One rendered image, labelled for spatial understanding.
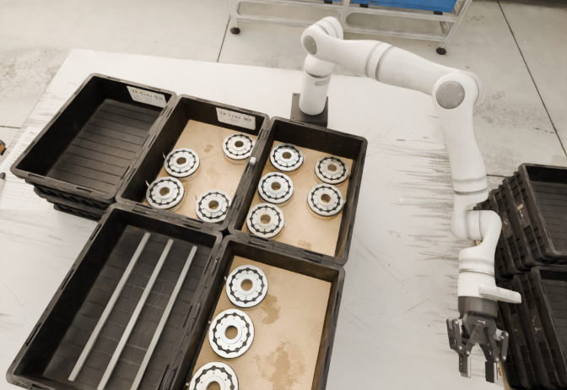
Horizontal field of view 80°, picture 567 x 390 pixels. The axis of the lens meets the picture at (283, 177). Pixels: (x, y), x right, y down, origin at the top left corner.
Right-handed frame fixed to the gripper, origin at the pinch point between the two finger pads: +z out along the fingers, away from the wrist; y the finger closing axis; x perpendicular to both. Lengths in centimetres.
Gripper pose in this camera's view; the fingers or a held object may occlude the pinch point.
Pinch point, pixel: (477, 371)
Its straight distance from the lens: 88.8
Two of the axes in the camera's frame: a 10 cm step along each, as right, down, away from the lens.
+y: -9.5, -2.8, -1.7
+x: 2.6, -3.3, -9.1
